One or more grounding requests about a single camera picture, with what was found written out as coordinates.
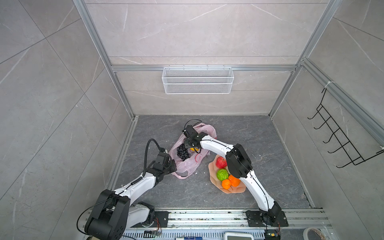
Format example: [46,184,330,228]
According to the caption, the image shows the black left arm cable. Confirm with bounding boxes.
[142,138,166,178]

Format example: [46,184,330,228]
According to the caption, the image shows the red fake apple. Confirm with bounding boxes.
[215,157,228,169]

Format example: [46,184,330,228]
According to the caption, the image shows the white wire mesh basket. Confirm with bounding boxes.
[162,67,235,95]

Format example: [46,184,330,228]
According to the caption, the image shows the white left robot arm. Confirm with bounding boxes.
[84,152,177,240]

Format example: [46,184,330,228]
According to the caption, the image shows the orange fake fruit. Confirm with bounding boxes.
[228,175,241,187]
[222,179,232,190]

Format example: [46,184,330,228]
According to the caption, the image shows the pink scalloped plate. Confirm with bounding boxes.
[209,155,246,194]

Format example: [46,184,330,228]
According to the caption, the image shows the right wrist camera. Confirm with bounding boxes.
[182,125,198,139]

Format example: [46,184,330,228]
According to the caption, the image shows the dark fake grapes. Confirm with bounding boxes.
[177,144,190,161]

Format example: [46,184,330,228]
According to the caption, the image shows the black wire hook rack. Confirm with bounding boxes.
[307,88,384,169]

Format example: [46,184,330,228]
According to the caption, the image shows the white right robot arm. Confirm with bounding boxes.
[183,126,283,226]

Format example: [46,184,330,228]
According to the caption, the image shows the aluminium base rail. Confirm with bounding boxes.
[124,209,332,233]

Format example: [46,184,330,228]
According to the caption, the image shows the green fake fruit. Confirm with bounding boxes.
[216,169,229,181]

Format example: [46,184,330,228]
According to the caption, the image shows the white device at bottom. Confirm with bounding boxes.
[223,232,254,240]

